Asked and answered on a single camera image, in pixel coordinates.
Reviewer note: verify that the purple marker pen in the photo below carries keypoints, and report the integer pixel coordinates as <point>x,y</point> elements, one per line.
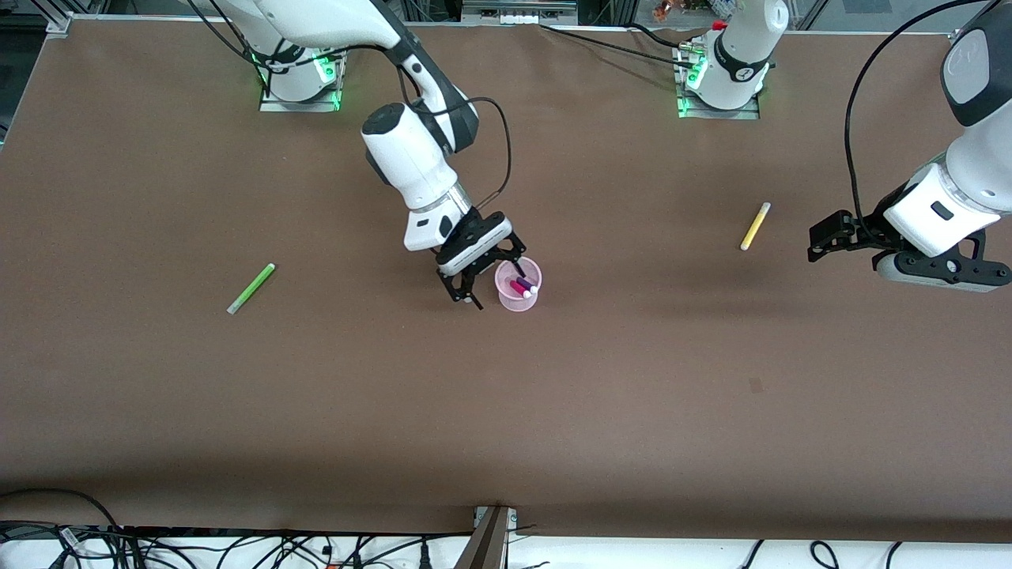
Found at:
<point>528,283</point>

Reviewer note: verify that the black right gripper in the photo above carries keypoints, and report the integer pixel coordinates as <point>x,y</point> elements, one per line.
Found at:
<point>477,240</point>

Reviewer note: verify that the grey power strip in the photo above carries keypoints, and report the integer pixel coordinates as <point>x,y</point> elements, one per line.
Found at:
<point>518,11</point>

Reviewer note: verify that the yellow marker pen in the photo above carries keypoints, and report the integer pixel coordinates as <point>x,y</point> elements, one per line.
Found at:
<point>755,227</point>

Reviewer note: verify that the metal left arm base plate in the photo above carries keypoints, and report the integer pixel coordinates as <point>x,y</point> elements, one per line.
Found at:
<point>719,114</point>

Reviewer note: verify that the pink pen holder cup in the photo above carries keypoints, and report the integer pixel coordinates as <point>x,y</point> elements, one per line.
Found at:
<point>506,301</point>

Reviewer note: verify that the green marker pen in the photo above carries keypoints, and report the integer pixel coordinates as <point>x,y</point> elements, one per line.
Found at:
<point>251,288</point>

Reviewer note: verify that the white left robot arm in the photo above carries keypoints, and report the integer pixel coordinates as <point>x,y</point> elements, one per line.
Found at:
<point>972,174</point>

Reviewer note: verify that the aluminium frame rail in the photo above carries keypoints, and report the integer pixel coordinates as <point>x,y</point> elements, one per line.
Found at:
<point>961,35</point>

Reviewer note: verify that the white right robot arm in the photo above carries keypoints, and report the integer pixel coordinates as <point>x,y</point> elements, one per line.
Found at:
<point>411,158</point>

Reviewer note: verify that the brown table cover mat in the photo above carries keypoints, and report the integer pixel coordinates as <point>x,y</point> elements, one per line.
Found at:
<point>506,419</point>

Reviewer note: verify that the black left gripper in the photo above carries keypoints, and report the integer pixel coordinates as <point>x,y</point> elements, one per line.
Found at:
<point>860,233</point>

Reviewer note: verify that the pink marker pen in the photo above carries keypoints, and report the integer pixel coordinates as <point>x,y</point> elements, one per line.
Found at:
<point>520,288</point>

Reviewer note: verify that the metal table bracket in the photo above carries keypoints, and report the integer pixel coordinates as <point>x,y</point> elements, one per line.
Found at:
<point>490,545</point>

